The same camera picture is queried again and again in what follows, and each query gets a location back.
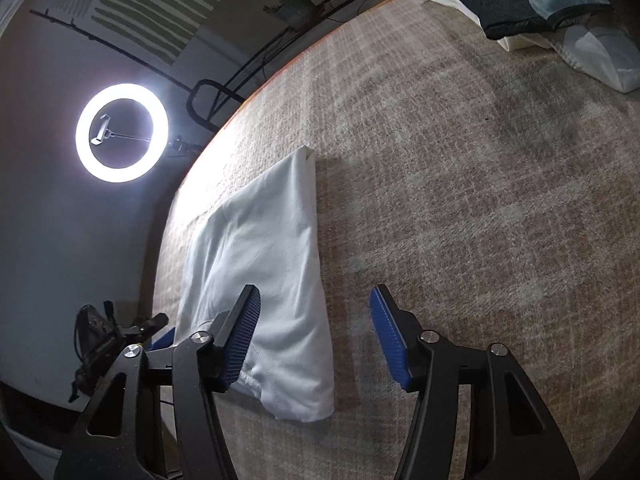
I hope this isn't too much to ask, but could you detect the black metal bed frame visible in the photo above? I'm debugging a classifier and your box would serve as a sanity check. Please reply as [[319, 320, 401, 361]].
[[185, 0, 421, 134]]

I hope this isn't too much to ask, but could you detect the beige plaid blanket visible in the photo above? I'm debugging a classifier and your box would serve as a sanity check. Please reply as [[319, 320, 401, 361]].
[[154, 0, 639, 479]]

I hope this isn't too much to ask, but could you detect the ring light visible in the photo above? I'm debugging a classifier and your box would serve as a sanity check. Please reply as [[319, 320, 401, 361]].
[[75, 84, 169, 183]]

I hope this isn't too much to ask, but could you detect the white t-shirt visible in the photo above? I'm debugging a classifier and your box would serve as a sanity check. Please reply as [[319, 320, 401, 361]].
[[175, 146, 334, 422]]

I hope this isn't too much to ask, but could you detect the potted plant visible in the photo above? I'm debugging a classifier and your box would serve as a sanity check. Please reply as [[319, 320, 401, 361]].
[[262, 0, 319, 30]]

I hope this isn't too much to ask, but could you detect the cream folded garment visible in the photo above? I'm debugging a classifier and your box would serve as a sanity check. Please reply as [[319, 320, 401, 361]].
[[428, 0, 639, 93]]

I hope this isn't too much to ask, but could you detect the green striped wall poster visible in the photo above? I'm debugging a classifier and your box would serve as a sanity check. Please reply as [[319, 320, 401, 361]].
[[60, 0, 230, 66]]

